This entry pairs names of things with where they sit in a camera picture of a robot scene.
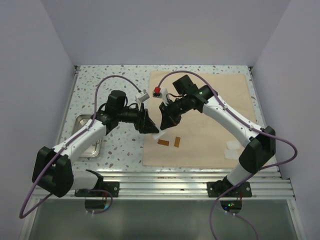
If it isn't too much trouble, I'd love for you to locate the white gauze pad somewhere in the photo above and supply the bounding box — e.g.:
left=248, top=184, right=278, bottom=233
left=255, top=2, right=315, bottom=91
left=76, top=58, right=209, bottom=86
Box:
left=226, top=140, right=242, bottom=150
left=152, top=130, right=166, bottom=140
left=224, top=149, right=240, bottom=160

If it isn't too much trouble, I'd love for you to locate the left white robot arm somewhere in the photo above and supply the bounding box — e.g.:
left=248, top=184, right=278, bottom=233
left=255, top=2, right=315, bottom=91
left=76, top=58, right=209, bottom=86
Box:
left=32, top=90, right=159, bottom=198

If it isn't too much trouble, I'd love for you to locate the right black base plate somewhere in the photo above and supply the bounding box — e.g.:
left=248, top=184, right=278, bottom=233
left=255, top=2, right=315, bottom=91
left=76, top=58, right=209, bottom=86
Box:
left=206, top=180, right=253, bottom=198

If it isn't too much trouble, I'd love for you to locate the brown bandage horizontal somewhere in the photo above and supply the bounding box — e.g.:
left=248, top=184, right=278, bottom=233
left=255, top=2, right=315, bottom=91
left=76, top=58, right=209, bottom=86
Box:
left=157, top=139, right=170, bottom=146

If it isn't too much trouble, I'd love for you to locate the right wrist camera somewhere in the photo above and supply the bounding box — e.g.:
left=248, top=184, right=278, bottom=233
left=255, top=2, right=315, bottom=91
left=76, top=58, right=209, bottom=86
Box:
left=152, top=86, right=169, bottom=106

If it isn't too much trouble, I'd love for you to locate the white gauze pad bottom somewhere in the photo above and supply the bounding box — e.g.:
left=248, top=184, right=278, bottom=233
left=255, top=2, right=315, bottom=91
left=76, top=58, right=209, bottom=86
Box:
left=224, top=149, right=240, bottom=160

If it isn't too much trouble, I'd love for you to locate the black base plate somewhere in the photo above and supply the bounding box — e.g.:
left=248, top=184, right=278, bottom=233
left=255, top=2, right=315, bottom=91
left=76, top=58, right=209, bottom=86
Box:
left=206, top=180, right=253, bottom=198
left=74, top=180, right=120, bottom=198

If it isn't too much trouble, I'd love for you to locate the brown bandage vertical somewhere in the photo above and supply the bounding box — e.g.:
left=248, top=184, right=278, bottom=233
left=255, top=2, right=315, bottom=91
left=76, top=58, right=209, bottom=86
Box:
left=174, top=136, right=181, bottom=148

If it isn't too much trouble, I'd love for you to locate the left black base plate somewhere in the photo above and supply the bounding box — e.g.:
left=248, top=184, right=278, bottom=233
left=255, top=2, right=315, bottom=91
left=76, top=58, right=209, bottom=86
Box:
left=74, top=180, right=120, bottom=198

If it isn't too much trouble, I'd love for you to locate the beige cloth mat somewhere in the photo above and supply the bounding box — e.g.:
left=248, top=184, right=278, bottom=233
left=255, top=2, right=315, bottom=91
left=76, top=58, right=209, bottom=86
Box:
left=142, top=73, right=256, bottom=169

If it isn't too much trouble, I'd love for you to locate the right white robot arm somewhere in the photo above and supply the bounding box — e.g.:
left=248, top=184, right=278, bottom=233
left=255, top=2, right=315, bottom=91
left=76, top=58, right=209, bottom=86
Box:
left=152, top=75, right=276, bottom=194

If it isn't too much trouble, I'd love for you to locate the steel instrument tray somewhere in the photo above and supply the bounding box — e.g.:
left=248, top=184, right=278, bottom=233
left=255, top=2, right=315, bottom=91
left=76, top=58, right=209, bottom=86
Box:
left=74, top=114, right=102, bottom=159

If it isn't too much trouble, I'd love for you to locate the aluminium rail frame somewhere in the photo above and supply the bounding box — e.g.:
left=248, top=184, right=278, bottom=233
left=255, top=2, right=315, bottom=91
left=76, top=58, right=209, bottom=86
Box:
left=29, top=171, right=296, bottom=201

